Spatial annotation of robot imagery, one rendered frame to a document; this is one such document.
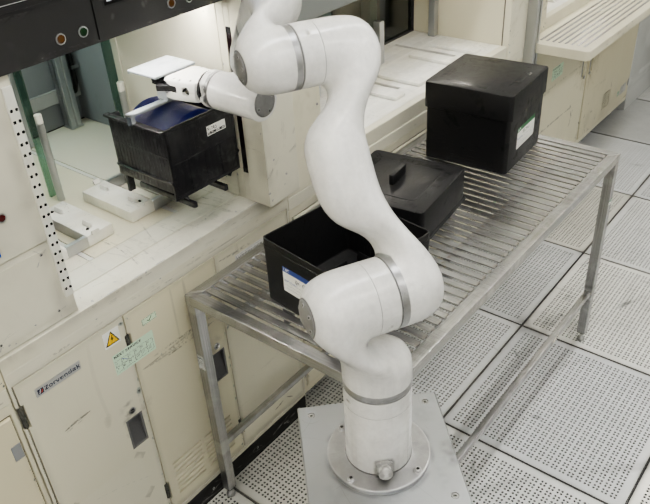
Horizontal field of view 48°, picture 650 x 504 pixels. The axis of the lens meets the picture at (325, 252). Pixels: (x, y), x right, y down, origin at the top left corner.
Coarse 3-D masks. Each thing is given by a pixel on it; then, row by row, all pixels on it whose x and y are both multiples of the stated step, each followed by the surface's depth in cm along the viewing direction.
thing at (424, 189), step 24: (384, 168) 208; (408, 168) 207; (432, 168) 207; (456, 168) 206; (384, 192) 196; (408, 192) 196; (432, 192) 195; (456, 192) 204; (408, 216) 189; (432, 216) 193
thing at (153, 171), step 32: (160, 64) 169; (192, 64) 169; (160, 96) 171; (128, 128) 169; (192, 128) 167; (224, 128) 175; (128, 160) 175; (160, 160) 167; (192, 160) 170; (224, 160) 179; (160, 192) 182; (192, 192) 173
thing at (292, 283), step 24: (312, 216) 177; (264, 240) 167; (288, 240) 174; (312, 240) 180; (336, 240) 187; (360, 240) 186; (288, 264) 164; (312, 264) 184; (336, 264) 186; (288, 288) 168
